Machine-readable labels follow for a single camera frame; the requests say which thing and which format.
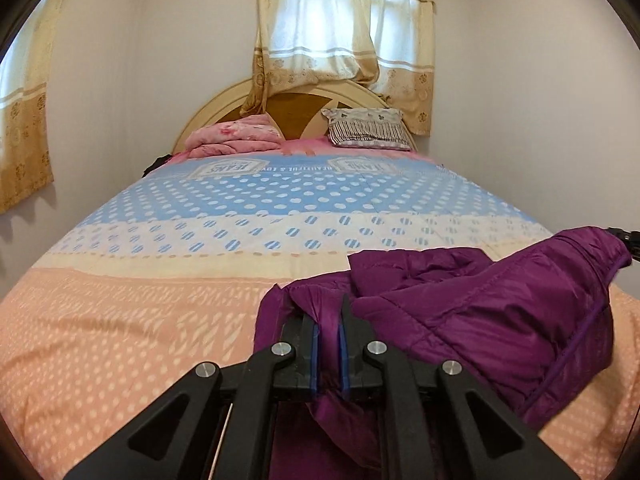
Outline polka dot bed cover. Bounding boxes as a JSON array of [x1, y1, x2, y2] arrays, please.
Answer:
[[0, 137, 640, 480]]

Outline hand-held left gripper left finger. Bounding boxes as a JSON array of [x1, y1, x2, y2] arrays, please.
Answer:
[[62, 310, 322, 480]]

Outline purple hooded puffer jacket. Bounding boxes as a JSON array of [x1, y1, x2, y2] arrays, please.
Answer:
[[254, 226, 633, 480]]

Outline wide beige floral curtain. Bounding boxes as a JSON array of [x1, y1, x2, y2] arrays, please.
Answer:
[[251, 0, 437, 137]]

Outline cream wooden headboard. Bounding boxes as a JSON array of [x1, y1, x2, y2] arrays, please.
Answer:
[[171, 77, 418, 153]]

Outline striped grey pillow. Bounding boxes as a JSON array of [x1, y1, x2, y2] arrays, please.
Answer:
[[321, 107, 412, 151]]

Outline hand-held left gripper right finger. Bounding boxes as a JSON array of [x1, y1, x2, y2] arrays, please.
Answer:
[[337, 294, 581, 480]]

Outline pink folded blanket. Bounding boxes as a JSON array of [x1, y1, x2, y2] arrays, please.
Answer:
[[185, 114, 283, 159]]

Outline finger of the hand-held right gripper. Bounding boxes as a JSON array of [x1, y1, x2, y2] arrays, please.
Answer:
[[605, 227, 640, 265]]

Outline narrow beige floral curtain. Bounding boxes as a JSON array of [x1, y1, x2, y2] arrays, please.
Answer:
[[0, 0, 60, 213]]

